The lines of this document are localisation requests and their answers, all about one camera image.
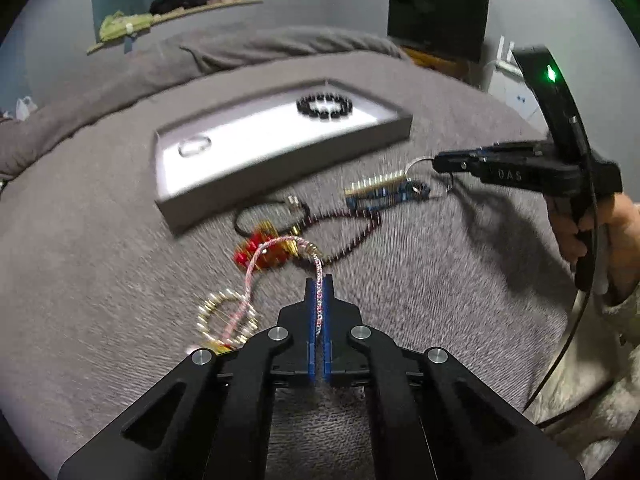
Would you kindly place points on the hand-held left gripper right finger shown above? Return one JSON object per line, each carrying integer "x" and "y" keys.
{"x": 328, "y": 310}

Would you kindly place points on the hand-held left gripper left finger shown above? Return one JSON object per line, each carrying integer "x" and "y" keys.
{"x": 312, "y": 310}

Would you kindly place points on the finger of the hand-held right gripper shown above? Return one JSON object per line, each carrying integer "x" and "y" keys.
{"x": 455, "y": 162}
{"x": 505, "y": 149}

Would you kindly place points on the gold pearl hairpin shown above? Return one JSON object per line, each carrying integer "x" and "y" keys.
{"x": 375, "y": 182}

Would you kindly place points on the red bead brooch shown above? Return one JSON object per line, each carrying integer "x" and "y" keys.
{"x": 250, "y": 250}

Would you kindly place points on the round pearl hair clip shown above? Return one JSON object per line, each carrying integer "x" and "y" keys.
{"x": 205, "y": 310}

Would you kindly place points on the grey shallow tray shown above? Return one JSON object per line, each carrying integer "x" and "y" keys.
{"x": 235, "y": 150}

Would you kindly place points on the person's right hand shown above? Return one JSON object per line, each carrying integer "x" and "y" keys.
{"x": 567, "y": 235}

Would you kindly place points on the white router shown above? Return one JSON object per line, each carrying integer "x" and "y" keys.
{"x": 505, "y": 57}

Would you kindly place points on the wooden stand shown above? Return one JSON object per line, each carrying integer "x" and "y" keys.
{"x": 435, "y": 60}

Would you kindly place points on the black monitor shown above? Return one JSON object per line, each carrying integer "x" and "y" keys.
{"x": 435, "y": 15}

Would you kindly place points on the silver bangle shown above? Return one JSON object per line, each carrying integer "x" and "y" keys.
{"x": 185, "y": 152}

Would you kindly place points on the grey textured blanket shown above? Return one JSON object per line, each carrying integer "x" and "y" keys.
{"x": 100, "y": 285}

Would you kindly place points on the grey quilt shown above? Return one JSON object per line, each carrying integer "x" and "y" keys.
{"x": 275, "y": 45}

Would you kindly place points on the black fluffy item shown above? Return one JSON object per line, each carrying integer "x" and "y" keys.
{"x": 175, "y": 4}

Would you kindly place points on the green cloth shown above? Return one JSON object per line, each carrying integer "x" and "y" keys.
{"x": 120, "y": 25}

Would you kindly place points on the white plastic bag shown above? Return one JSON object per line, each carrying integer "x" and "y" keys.
{"x": 25, "y": 109}

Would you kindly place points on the wooden wall shelf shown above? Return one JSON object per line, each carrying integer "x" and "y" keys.
{"x": 200, "y": 12}

